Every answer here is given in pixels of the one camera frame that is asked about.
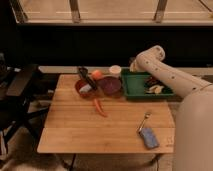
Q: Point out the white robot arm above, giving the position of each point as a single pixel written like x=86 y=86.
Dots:
x=193 y=141

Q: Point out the green plastic tray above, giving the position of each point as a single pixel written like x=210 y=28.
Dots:
x=135 y=86

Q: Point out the purple plate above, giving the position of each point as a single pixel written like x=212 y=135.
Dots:
x=109 y=85

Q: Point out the orange ball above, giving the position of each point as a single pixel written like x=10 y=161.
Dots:
x=97 y=75

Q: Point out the white object in bowl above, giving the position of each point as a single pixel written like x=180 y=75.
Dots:
x=85 y=89

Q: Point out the orange carrot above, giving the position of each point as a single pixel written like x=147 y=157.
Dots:
x=98 y=107

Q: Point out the red bowl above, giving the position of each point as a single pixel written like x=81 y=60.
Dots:
x=78 y=85

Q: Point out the black spatula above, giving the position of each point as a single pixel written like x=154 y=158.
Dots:
x=83 y=73

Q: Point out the dark red grapes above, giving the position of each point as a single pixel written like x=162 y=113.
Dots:
x=150 y=81

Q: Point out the yellow food pieces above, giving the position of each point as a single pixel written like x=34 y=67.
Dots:
x=156 y=89

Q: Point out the wooden folding table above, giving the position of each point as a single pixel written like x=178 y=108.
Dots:
x=74 y=126

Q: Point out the blue sponge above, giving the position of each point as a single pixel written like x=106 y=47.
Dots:
x=149 y=138

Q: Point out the black chair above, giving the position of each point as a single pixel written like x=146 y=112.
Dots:
x=16 y=92

